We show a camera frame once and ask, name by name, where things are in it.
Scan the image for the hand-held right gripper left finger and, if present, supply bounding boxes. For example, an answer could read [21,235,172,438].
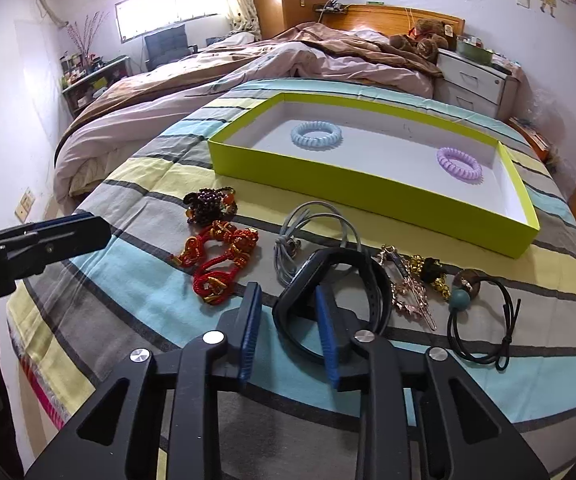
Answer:
[25,281,263,480]

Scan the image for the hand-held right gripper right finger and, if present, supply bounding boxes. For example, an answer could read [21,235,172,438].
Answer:
[315,284,551,480]

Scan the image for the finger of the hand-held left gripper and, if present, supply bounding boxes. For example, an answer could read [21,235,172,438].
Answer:
[0,216,111,279]
[0,212,97,252]

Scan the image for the red knotted cord bracelet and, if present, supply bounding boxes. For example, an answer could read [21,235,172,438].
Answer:
[170,220,260,267]
[193,252,243,306]

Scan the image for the black smart band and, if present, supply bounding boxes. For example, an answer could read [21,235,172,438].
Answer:
[273,248,393,366]

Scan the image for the grey cord necklace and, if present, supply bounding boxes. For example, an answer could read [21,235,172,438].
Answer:
[274,201,363,286]

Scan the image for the dark beaded bracelet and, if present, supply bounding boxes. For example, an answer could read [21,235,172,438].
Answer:
[183,186,239,226]

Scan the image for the black elastic teal bead tie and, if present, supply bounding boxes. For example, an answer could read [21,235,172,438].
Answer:
[445,268,521,373]

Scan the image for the lime green tray box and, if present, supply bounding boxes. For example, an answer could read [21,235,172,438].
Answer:
[208,92,540,259]

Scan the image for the cluttered side desk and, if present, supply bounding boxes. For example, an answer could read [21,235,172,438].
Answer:
[60,52,131,116]

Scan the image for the bed with pink bedding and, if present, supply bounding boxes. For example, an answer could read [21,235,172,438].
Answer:
[52,30,436,201]

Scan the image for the pink flower branches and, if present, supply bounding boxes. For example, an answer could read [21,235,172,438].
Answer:
[65,10,111,61]

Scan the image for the dark office chair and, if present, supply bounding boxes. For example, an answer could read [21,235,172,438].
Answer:
[144,25,199,72]

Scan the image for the bright window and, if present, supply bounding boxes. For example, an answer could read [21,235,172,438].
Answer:
[114,0,231,41]

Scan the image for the stack of books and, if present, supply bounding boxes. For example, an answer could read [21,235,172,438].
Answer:
[508,116,554,163]

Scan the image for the patterned curtain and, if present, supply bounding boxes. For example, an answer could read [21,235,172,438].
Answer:
[213,0,262,43]

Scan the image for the white nightstand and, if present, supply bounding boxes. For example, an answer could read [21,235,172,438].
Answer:
[433,49,519,121]

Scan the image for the brown blanket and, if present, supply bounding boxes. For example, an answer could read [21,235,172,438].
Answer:
[268,22,444,78]

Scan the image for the brown teddy bear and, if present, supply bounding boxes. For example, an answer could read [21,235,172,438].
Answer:
[389,18,451,61]

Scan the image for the wooden headboard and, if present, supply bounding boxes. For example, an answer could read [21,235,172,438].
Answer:
[335,3,466,38]

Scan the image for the beige wall socket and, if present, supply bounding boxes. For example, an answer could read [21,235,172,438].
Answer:
[15,187,37,223]

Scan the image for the blue spiral hair tie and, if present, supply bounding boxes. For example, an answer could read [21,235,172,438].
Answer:
[290,121,343,149]

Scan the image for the purple spiral hair tie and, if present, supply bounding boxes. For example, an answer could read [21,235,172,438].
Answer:
[436,147,483,182]

